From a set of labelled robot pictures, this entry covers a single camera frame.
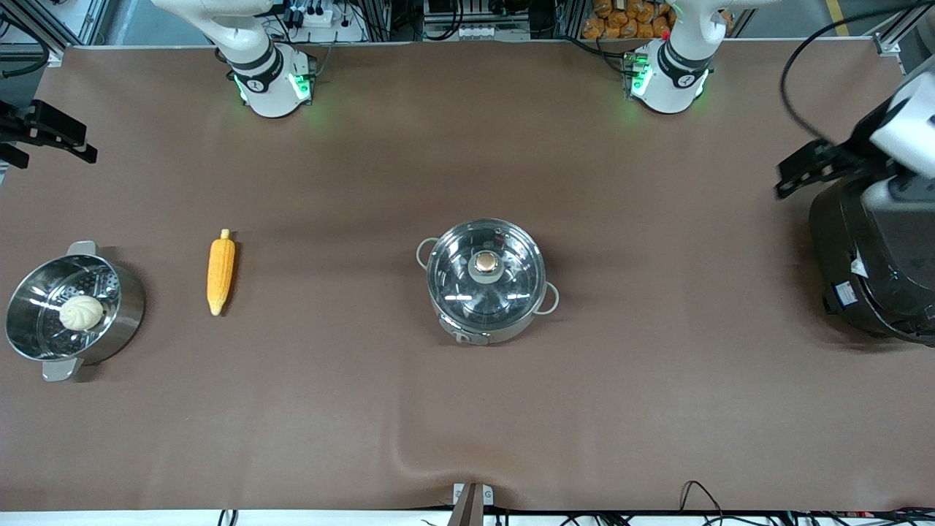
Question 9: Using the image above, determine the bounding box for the orange snack bag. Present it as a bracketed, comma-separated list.
[582, 0, 676, 40]

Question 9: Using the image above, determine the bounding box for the white steamed bun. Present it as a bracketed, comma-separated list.
[58, 295, 105, 332]

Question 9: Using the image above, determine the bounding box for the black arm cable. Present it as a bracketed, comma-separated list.
[779, 0, 935, 147]

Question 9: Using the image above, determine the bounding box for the glass pot lid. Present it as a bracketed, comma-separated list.
[427, 219, 546, 327]

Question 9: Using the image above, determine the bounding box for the white power strip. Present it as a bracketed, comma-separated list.
[281, 4, 366, 43]

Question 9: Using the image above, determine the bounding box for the steel steamer pot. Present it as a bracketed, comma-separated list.
[4, 241, 147, 383]

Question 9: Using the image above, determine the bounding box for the metal table clamp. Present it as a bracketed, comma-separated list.
[447, 482, 495, 526]

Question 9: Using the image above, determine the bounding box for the brown table mat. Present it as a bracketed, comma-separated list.
[0, 40, 935, 512]

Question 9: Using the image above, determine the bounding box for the steel pot with handles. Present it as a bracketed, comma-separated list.
[416, 219, 560, 346]

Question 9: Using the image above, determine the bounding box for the aluminium frame post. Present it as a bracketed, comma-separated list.
[871, 0, 935, 56]

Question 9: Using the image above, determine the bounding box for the yellow corn cob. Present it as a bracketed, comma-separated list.
[206, 229, 237, 317]

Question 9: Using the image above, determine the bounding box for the black rice cooker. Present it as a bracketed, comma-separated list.
[809, 175, 935, 346]

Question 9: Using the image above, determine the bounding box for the black looped cable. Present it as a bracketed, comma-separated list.
[679, 480, 725, 517]

